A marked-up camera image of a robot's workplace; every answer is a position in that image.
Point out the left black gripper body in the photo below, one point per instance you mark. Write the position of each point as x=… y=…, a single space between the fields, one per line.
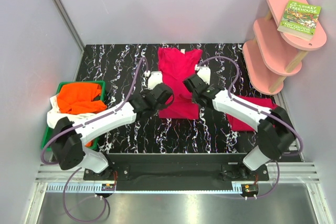
x=157 y=108

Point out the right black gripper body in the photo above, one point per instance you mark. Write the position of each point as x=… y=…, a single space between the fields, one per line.
x=194 y=98

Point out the magenta t-shirt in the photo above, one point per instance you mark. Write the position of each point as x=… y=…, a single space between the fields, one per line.
x=175 y=67

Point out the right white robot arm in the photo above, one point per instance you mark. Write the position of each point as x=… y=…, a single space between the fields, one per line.
x=275 y=132

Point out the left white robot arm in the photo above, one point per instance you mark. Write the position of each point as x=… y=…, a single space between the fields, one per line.
x=70 y=139

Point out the green plastic basket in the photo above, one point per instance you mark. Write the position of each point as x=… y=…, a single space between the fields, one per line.
x=75 y=100

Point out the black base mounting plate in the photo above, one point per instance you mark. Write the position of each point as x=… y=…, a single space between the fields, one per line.
x=132 y=166

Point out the pink three-tier shelf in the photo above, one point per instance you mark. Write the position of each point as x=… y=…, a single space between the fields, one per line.
x=272 y=56

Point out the orange t-shirt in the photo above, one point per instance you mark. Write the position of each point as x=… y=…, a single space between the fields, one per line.
x=82 y=97

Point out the white t-shirt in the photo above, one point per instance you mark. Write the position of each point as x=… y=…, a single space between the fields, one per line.
x=54 y=115

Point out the green storey treehouse book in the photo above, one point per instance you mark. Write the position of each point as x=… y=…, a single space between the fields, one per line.
x=299 y=20

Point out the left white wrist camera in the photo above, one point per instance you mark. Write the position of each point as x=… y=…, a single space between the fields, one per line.
x=154 y=78

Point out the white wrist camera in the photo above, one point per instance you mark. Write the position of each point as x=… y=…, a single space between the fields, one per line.
x=204 y=73
x=154 y=78

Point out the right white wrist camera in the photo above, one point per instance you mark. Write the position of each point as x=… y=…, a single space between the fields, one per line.
x=204 y=73

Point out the aluminium rail frame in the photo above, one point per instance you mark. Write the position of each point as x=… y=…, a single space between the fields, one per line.
x=74 y=181

